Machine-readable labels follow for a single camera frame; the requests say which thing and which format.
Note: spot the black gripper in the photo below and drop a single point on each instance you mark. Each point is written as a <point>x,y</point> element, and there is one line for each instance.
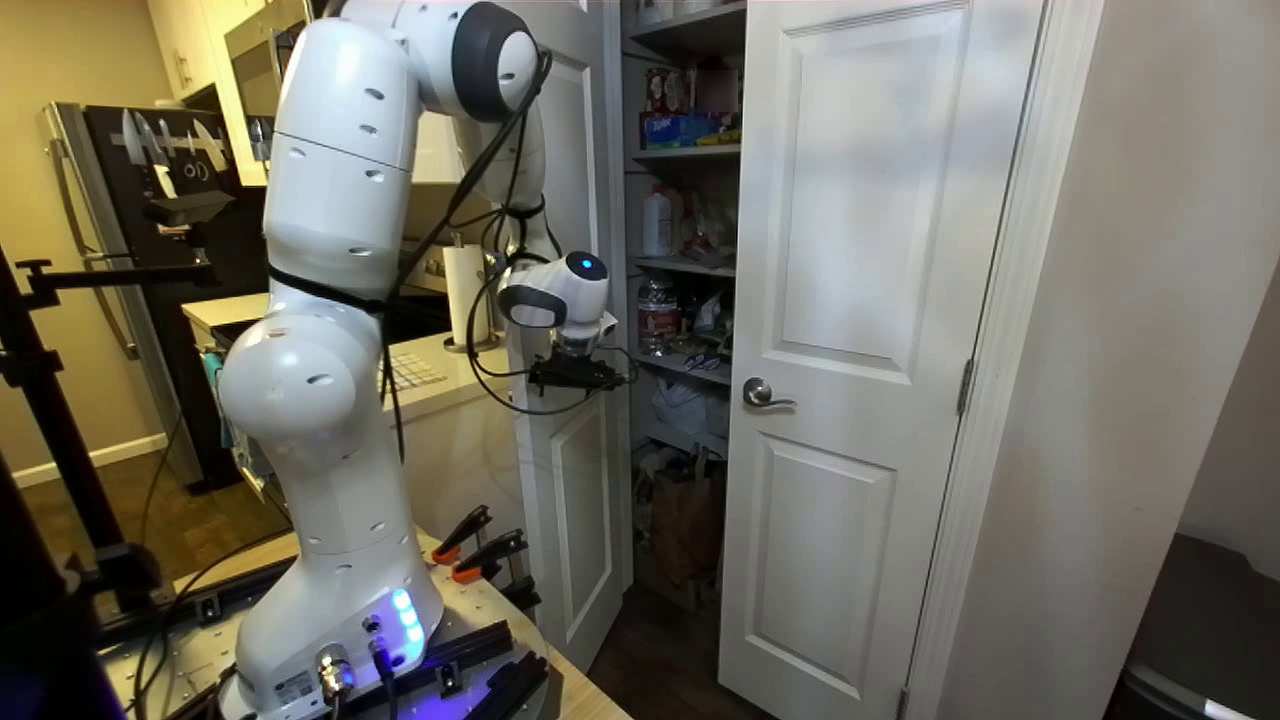
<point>577,370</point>

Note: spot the white panelled pantry door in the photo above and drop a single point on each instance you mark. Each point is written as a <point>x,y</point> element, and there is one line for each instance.
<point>587,505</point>
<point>866,264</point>

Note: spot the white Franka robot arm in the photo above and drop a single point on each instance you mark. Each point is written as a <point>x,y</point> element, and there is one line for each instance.
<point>332,440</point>

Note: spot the clear pantry bottles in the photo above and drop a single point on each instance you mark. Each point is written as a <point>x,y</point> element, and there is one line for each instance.
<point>707,228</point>

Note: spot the white pantry shelving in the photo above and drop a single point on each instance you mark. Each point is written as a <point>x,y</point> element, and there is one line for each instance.
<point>681,155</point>

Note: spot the metal door hinge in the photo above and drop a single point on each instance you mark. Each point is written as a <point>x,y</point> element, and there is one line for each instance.
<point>966,386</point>

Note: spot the red lidded jar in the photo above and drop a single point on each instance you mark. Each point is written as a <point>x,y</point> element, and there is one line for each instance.
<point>657,322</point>

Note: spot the white kitchen counter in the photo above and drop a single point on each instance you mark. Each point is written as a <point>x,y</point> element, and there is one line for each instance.
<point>461,464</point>

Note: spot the white plastic jug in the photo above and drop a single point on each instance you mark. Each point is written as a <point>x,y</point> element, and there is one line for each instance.
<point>657,224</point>

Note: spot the brown paper bag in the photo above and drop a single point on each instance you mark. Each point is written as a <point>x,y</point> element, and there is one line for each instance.
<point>681,533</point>

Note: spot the orange tipped black clamp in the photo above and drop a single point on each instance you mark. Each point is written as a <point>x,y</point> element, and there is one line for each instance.
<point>491,556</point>
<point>461,539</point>

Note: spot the all black bar clamp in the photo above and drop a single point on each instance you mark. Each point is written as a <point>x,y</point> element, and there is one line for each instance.
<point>523,593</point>

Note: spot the blue food box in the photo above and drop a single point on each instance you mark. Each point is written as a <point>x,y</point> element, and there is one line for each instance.
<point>668,128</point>

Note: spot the dark food packages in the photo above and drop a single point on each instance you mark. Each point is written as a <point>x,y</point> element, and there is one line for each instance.
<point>720,107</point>

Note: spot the teal hanging towel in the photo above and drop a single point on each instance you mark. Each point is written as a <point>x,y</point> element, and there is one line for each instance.
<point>224,412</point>

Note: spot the black refrigerator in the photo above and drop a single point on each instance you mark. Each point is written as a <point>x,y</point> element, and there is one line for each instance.
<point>174,334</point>

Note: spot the black tripod stand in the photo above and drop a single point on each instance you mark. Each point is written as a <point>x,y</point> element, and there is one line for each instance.
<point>53,426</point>

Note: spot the black trash bin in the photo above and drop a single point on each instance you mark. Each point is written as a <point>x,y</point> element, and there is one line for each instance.
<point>1203,625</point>

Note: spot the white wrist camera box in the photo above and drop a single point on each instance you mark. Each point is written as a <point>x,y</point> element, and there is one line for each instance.
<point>591,331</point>

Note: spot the black base mounting bracket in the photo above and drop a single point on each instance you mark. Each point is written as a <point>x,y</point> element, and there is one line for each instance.
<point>454,659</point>
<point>512,687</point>

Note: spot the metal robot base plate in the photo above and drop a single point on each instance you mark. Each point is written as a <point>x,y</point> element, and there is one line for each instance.
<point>440,700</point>

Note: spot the white door frame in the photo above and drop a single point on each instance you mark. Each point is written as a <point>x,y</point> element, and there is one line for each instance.
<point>987,440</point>

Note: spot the black foreground post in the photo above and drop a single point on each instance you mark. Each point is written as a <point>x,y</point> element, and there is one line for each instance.
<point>40,641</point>

